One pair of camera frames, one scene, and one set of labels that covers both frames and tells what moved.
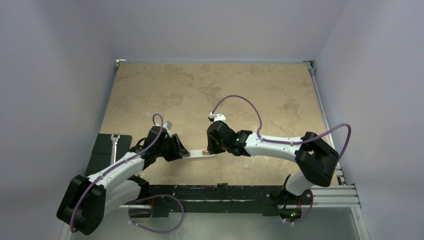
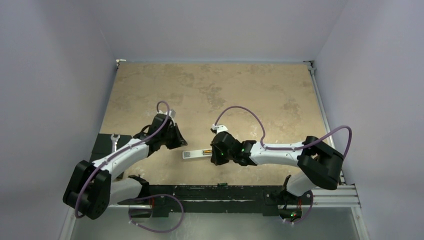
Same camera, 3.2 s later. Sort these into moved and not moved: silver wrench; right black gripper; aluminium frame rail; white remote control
Moved: right black gripper
Not moved: white remote control; aluminium frame rail; silver wrench
